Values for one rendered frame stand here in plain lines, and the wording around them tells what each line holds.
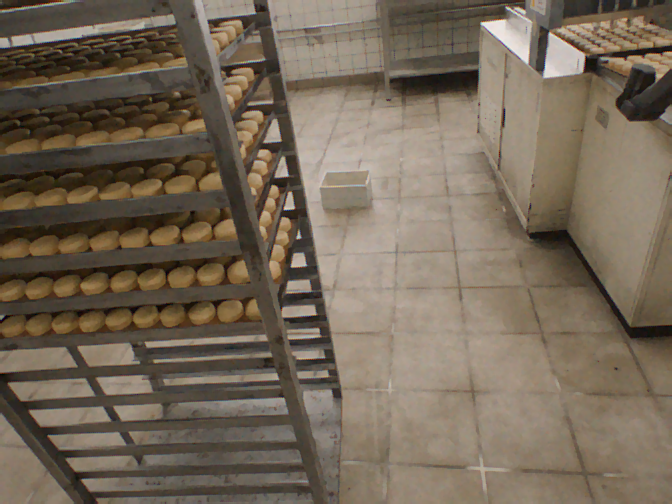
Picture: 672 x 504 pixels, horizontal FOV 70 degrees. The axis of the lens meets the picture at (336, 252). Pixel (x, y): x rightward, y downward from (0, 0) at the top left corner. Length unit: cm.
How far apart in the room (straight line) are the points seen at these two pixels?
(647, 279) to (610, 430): 53
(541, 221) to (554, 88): 64
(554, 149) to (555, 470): 134
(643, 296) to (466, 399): 73
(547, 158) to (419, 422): 130
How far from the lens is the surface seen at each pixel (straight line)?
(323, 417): 166
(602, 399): 196
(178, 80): 70
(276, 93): 112
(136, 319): 102
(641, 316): 210
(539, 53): 233
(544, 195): 248
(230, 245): 80
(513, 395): 190
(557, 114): 233
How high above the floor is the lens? 146
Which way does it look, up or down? 34 degrees down
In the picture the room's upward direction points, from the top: 9 degrees counter-clockwise
